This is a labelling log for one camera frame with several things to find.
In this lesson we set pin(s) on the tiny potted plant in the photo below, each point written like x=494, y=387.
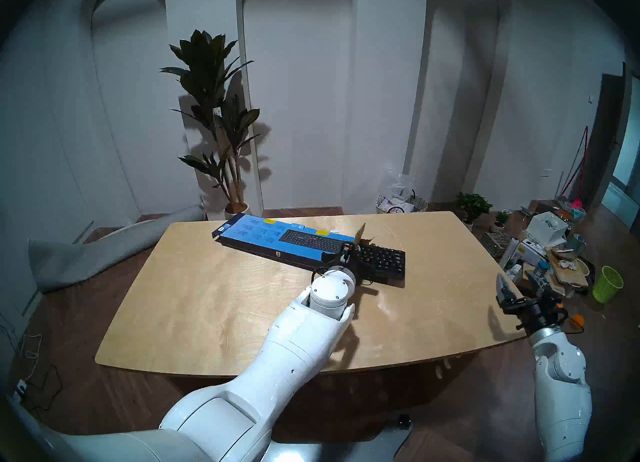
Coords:
x=500, y=219

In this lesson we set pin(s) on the dark wooden door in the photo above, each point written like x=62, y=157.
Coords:
x=605, y=136

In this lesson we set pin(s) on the white power adapter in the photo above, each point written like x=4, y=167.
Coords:
x=20, y=391

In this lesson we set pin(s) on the white printed carton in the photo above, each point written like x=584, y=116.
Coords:
x=527, y=252

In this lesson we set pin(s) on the green plastic cup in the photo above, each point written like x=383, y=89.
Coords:
x=607, y=284

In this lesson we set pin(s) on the bushy small potted plant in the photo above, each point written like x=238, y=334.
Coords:
x=473, y=205

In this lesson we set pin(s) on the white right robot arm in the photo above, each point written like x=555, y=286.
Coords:
x=562, y=396

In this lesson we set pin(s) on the black base knob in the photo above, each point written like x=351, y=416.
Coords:
x=403, y=421

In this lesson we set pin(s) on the blue cardboard keyboard box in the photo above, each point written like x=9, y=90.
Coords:
x=260, y=236

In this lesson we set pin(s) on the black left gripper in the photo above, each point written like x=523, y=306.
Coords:
x=360, y=266

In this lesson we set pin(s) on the light wooden board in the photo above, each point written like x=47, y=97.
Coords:
x=570, y=272

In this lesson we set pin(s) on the tall dark green plant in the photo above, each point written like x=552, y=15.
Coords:
x=207, y=66

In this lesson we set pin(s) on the clear plastic bag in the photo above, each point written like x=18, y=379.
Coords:
x=400, y=183

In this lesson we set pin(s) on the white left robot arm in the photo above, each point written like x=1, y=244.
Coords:
x=280, y=366

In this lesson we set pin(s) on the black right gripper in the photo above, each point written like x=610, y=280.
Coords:
x=537, y=311

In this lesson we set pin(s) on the black computer keyboard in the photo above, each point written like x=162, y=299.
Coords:
x=385, y=261

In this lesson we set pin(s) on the white round plant pot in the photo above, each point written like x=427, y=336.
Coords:
x=237, y=211

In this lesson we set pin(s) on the grey rolled mat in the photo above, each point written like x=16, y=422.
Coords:
x=80, y=261

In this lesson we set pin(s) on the open white carton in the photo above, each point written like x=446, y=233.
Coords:
x=546, y=226

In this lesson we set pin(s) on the woven wicker basket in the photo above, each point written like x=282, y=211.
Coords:
x=417, y=205

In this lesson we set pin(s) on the pale green mug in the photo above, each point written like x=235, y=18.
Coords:
x=578, y=244

